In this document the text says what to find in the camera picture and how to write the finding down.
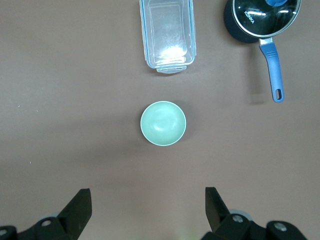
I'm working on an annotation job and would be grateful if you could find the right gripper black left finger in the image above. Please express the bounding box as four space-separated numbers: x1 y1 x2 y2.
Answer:
0 188 93 240

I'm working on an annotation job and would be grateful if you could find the brown table mat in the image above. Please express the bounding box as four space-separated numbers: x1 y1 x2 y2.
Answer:
0 0 320 240

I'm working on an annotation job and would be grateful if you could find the black saucepan with blue handle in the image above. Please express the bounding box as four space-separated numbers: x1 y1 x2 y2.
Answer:
223 0 303 104

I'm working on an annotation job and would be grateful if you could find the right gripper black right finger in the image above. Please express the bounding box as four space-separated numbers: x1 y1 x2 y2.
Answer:
201 186 307 240

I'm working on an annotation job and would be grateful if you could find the green bowl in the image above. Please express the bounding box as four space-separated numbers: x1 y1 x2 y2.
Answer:
139 100 187 147

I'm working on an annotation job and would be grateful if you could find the glass lid with blue knob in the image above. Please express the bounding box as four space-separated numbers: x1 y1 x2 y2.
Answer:
231 0 302 38

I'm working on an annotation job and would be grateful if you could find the clear plastic lidded container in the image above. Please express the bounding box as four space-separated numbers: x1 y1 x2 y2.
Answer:
138 0 197 74

